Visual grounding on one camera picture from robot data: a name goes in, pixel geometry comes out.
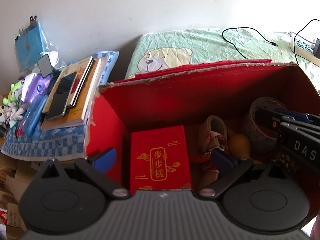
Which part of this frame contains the white power strip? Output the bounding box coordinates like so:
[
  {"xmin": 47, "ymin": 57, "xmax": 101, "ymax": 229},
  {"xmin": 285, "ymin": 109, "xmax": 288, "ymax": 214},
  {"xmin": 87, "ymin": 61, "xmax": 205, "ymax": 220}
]
[{"xmin": 289, "ymin": 31, "xmax": 320, "ymax": 67}]

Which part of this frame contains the brown gourd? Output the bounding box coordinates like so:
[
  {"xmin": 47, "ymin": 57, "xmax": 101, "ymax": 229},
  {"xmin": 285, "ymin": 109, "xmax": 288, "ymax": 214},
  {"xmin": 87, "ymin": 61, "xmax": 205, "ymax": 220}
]
[{"xmin": 229, "ymin": 133, "xmax": 263, "ymax": 165}]

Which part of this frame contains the black cable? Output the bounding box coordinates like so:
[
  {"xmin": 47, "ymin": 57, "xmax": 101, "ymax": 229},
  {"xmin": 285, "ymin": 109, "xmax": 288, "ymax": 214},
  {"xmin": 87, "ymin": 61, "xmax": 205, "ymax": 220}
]
[{"xmin": 222, "ymin": 19, "xmax": 320, "ymax": 64}]

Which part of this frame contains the purple tissue pack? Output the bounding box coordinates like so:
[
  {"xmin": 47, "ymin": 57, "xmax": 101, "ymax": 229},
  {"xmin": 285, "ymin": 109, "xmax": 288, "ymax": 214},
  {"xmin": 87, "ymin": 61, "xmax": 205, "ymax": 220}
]
[{"xmin": 21, "ymin": 73, "xmax": 52, "ymax": 103}]

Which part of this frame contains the small mirror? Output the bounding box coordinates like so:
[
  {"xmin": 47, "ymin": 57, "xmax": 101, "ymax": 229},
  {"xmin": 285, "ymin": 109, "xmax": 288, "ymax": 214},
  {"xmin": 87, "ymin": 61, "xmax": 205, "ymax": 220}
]
[{"xmin": 37, "ymin": 54, "xmax": 52, "ymax": 77}]

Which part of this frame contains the large red cardboard box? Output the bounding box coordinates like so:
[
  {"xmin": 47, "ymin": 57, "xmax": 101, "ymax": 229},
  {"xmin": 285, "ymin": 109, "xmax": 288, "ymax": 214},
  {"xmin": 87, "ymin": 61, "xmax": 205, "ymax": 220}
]
[{"xmin": 85, "ymin": 59, "xmax": 320, "ymax": 232}]

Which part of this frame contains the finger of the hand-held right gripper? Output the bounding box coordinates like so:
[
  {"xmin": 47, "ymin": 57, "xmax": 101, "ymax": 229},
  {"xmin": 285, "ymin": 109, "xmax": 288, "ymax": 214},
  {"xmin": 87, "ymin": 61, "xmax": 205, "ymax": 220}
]
[
  {"xmin": 275, "ymin": 109, "xmax": 320, "ymax": 130},
  {"xmin": 255, "ymin": 108, "xmax": 284, "ymax": 130}
]

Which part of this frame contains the stack of books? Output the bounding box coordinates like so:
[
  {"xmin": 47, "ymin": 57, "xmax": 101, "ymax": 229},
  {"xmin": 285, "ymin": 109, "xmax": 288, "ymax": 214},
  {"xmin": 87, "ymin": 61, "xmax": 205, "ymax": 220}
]
[{"xmin": 41, "ymin": 58, "xmax": 103, "ymax": 131}]

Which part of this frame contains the blue case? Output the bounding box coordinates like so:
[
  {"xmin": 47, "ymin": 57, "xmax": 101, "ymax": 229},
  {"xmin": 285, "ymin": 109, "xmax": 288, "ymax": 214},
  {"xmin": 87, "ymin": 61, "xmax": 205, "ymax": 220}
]
[{"xmin": 21, "ymin": 95, "xmax": 49, "ymax": 137}]

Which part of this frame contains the blue checkered cloth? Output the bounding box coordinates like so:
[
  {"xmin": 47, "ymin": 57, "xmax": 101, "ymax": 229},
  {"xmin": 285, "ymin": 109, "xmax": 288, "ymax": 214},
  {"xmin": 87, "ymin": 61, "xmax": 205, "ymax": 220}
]
[{"xmin": 1, "ymin": 51, "xmax": 120, "ymax": 162}]

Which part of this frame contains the black phone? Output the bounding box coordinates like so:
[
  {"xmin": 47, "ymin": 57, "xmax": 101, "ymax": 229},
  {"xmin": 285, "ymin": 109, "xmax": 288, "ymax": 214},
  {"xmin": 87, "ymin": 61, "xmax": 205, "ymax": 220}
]
[{"xmin": 46, "ymin": 72, "xmax": 78, "ymax": 120}]

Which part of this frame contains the pile of cardboard boxes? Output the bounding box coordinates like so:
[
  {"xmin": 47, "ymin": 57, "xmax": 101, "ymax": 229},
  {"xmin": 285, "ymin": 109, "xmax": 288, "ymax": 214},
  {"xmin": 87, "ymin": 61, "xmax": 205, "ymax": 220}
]
[{"xmin": 0, "ymin": 152, "xmax": 49, "ymax": 238}]

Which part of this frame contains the printed packing tape roll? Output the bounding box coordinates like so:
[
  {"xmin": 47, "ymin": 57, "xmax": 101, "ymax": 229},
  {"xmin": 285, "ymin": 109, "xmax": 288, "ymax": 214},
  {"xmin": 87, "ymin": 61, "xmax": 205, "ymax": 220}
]
[{"xmin": 244, "ymin": 97, "xmax": 288, "ymax": 145}]

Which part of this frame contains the green bear-print pillow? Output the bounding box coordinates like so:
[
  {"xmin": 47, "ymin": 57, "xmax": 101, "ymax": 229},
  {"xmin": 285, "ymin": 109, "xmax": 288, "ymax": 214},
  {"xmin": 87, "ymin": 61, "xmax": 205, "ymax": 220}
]
[{"xmin": 124, "ymin": 28, "xmax": 320, "ymax": 90}]

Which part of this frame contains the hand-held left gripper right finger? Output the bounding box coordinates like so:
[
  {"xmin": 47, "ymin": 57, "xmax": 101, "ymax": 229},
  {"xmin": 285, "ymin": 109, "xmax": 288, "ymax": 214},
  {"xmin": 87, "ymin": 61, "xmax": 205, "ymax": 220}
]
[{"xmin": 197, "ymin": 148, "xmax": 288, "ymax": 202}]

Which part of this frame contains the green frog plush toy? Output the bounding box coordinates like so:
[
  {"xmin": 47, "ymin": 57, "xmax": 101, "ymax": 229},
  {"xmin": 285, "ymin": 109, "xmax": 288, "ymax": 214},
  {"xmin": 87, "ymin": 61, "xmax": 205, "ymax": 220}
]
[{"xmin": 2, "ymin": 80, "xmax": 25, "ymax": 108}]

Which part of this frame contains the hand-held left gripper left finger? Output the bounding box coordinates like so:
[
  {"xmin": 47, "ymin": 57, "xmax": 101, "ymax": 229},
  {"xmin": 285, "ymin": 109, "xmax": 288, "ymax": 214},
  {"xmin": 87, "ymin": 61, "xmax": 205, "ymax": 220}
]
[{"xmin": 37, "ymin": 147, "xmax": 132, "ymax": 201}]

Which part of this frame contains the small red gold-print box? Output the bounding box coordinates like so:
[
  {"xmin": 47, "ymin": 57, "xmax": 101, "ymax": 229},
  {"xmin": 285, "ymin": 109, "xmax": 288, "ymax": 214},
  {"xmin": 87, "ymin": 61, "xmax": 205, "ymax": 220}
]
[{"xmin": 130, "ymin": 125, "xmax": 192, "ymax": 193}]

